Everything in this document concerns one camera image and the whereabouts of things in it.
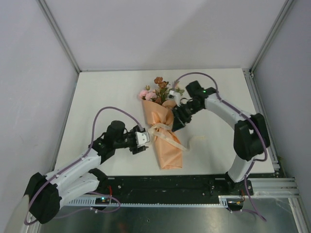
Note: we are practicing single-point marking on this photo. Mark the brown orange fake flower stem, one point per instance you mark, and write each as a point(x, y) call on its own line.
point(162, 90)

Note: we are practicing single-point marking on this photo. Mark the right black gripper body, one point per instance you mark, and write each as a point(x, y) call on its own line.
point(186, 111)

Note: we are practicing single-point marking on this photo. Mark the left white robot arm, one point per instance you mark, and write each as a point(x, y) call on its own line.
point(50, 192)

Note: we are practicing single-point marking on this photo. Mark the pink fake flower stem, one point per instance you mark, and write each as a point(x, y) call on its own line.
point(147, 94)

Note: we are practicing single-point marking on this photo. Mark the orange beige wrapping paper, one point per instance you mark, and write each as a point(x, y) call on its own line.
point(167, 146)

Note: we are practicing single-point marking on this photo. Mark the aluminium frame profile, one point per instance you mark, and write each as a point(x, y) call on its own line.
point(275, 187)

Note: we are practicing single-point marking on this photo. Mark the cream ribbon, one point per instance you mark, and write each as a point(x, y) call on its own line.
point(154, 133)

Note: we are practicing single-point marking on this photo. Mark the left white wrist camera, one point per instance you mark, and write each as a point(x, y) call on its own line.
point(142, 136)

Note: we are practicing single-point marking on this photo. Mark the white fake flower stem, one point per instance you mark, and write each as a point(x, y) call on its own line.
point(176, 87)

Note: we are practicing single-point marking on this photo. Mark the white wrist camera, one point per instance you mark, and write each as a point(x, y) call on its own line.
point(173, 95)
point(142, 136)

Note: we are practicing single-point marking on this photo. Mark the right aluminium corner post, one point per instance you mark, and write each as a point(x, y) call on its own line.
point(276, 26)

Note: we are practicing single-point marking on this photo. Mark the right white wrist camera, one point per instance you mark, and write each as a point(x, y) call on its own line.
point(173, 95)

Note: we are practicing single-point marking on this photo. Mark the aluminium corner post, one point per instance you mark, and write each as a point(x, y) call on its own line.
point(58, 34)
point(276, 26)

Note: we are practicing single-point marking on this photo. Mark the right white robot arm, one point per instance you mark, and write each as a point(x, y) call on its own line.
point(251, 139)

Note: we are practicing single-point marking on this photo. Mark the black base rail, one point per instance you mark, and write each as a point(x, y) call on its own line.
point(171, 189)

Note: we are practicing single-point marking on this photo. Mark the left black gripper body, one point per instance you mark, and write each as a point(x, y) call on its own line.
point(128, 141)

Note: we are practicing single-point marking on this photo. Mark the left aluminium corner post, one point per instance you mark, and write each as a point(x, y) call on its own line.
point(58, 34)

